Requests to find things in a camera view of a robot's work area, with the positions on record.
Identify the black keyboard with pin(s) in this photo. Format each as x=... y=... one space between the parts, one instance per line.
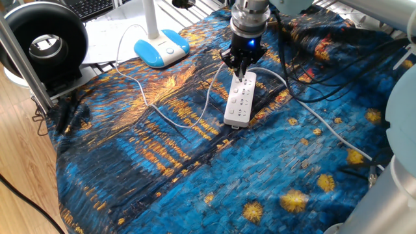
x=86 y=8

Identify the aluminium frame beam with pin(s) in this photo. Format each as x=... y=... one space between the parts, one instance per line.
x=26 y=68

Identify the white paper sheet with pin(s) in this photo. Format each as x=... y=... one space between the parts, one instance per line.
x=104 y=42

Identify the starry night painted tablecloth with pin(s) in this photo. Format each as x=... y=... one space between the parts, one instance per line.
x=162 y=182

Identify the white power strip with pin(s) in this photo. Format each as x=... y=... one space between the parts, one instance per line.
x=240 y=100

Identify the blue and white desk lamp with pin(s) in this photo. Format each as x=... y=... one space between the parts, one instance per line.
x=162 y=48

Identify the black round duct fan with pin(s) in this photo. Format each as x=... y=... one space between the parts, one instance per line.
x=19 y=35

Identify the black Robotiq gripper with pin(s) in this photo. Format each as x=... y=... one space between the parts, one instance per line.
x=247 y=48

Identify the silver grey UR5 robot arm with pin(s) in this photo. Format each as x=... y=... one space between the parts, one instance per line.
x=403 y=120

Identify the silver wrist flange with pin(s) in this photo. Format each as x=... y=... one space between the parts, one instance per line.
x=250 y=18

